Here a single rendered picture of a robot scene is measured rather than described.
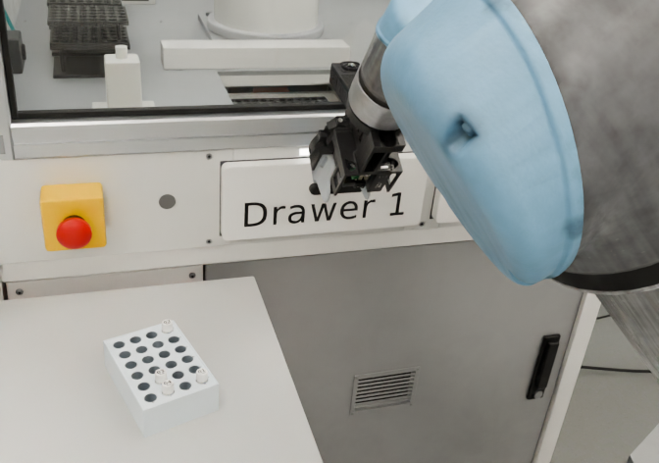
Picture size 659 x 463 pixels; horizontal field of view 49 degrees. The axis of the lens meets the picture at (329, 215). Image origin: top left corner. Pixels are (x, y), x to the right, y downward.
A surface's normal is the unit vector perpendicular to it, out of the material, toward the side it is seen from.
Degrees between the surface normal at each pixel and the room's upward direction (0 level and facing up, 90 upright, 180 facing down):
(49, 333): 0
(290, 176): 90
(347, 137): 35
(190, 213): 90
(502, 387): 90
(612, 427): 0
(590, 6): 59
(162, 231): 90
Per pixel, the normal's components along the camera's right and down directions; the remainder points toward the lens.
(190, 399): 0.55, 0.44
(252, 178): 0.29, 0.48
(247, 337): 0.08, -0.87
